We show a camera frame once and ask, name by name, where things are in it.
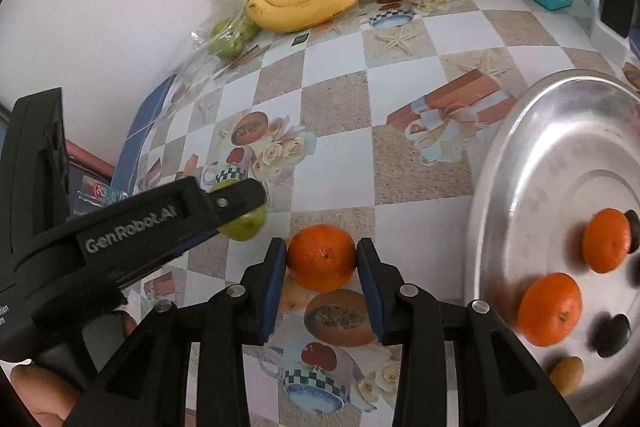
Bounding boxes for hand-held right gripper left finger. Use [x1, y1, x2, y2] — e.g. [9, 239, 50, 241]
[62, 237, 288, 427]

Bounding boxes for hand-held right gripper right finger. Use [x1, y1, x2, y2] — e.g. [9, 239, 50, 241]
[356, 238, 583, 427]

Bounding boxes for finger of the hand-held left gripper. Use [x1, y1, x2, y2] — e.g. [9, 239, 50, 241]
[197, 179, 266, 233]

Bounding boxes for green mango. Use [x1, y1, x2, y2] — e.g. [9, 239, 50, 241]
[207, 181, 267, 242]

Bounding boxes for orange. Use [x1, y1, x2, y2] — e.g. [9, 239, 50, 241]
[517, 273, 583, 347]
[581, 208, 632, 274]
[286, 224, 358, 293]

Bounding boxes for round metal plate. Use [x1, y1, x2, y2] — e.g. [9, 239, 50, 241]
[462, 69, 640, 427]

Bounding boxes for person's left hand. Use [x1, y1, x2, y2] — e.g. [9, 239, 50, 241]
[10, 361, 96, 427]

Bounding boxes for clear glass mug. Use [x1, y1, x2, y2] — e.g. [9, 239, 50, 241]
[74, 174, 132, 214]

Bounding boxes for pink red bar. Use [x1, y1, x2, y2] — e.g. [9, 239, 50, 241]
[64, 138, 120, 182]

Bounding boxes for checkered printed tablecloth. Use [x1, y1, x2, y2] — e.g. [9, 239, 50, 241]
[107, 0, 640, 427]

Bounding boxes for green round fruit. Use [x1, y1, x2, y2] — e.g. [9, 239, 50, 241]
[207, 34, 245, 60]
[235, 14, 261, 40]

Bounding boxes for clear plastic fruit bag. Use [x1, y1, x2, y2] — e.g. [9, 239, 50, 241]
[187, 4, 266, 78]

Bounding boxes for small brown round fruit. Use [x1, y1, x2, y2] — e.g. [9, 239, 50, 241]
[548, 356, 585, 397]

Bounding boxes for small dark fruit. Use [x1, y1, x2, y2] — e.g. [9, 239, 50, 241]
[625, 209, 640, 255]
[594, 313, 632, 358]

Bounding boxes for black box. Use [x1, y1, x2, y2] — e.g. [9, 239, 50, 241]
[602, 0, 632, 38]

